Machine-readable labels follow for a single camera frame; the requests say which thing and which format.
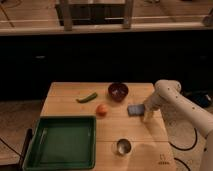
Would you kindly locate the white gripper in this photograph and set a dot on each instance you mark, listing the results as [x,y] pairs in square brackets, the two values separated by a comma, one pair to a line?
[152,103]

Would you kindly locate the blue sponge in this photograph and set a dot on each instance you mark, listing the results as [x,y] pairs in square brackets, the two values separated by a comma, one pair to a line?
[136,110]

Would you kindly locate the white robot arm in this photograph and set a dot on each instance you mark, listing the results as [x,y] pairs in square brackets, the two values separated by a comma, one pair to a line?
[202,120]

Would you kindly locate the green plastic tray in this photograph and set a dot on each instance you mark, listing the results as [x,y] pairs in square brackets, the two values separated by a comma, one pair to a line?
[62,144]

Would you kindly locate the dark purple bowl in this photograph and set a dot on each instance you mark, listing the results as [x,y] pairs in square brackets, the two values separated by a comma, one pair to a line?
[118,91]

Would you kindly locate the small metal cup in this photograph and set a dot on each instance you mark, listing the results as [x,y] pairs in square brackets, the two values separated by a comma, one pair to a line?
[123,146]

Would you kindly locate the orange tomato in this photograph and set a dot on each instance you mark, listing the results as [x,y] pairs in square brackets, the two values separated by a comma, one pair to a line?
[101,110]

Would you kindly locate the green pepper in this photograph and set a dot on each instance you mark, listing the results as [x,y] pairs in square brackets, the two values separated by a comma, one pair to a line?
[88,98]

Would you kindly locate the wooden chair frame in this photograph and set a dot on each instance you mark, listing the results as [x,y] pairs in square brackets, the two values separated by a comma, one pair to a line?
[91,13]

